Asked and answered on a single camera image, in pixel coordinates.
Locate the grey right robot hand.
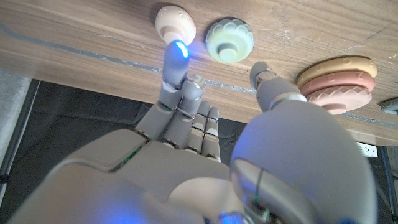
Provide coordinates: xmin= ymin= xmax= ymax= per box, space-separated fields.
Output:
xmin=6 ymin=40 xmax=379 ymax=224

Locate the green toy disc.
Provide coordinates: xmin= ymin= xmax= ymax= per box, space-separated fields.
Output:
xmin=205 ymin=17 xmax=254 ymax=65

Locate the pink toy disc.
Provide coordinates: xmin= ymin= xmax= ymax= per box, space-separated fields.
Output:
xmin=306 ymin=85 xmax=373 ymax=115

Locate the red toy disc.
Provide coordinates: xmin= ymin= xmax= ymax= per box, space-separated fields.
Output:
xmin=300 ymin=71 xmax=376 ymax=98

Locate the small cream toy disc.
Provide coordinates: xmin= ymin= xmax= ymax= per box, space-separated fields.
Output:
xmin=154 ymin=6 xmax=197 ymax=46

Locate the large orange toy disc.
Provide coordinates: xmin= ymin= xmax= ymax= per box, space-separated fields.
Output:
xmin=297 ymin=55 xmax=378 ymax=90

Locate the black curtain backdrop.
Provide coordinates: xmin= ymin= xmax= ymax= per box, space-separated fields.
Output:
xmin=0 ymin=79 xmax=398 ymax=224

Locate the black backdrop pole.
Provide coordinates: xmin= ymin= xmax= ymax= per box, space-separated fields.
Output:
xmin=0 ymin=79 xmax=41 ymax=184
xmin=381 ymin=146 xmax=398 ymax=218

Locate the white power strip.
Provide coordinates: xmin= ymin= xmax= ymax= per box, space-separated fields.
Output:
xmin=356 ymin=142 xmax=379 ymax=158

